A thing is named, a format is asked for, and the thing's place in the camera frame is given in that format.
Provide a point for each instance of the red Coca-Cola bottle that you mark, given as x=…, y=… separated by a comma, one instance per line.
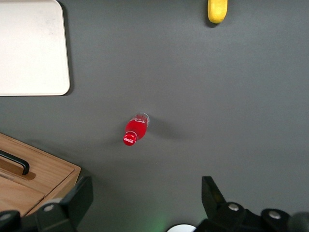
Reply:
x=135, y=128

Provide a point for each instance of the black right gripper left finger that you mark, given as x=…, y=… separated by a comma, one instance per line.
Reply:
x=77, y=193

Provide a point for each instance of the wooden drawer cabinet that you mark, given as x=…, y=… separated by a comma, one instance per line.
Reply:
x=61, y=187

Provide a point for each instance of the beige plastic tray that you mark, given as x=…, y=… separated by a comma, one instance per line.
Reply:
x=31, y=48

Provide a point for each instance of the yellow lemon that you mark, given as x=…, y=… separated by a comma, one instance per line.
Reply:
x=217, y=10

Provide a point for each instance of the wooden drawer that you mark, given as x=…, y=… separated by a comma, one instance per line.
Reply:
x=41, y=160
x=14, y=198

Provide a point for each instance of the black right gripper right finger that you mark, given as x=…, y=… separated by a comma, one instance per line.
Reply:
x=214, y=205

